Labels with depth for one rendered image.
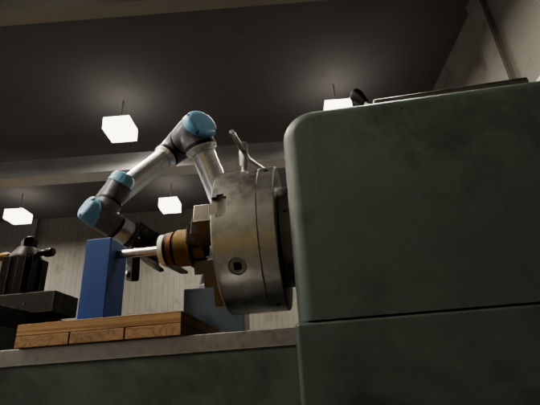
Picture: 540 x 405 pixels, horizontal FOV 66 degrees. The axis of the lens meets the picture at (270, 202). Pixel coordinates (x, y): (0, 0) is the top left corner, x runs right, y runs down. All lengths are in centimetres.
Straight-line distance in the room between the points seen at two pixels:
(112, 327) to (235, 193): 32
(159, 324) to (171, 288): 1020
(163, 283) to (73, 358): 1023
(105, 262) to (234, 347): 40
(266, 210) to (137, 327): 30
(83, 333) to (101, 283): 20
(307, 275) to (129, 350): 33
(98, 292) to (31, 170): 780
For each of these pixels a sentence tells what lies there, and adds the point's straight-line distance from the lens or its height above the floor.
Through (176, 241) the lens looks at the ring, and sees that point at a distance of 93.
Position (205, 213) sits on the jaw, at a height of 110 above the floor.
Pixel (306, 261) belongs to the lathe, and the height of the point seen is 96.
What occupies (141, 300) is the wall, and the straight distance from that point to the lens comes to 1110.
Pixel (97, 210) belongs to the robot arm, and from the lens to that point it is 124.
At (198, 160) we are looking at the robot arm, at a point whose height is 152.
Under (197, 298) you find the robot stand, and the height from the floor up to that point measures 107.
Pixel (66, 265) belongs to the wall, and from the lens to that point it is 1216.
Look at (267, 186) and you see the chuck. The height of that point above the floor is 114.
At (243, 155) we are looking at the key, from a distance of 99.
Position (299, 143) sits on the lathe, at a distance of 76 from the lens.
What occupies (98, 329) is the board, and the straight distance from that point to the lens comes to 80.
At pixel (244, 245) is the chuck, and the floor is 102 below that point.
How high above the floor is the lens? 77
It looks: 24 degrees up
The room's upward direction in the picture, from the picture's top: 4 degrees counter-clockwise
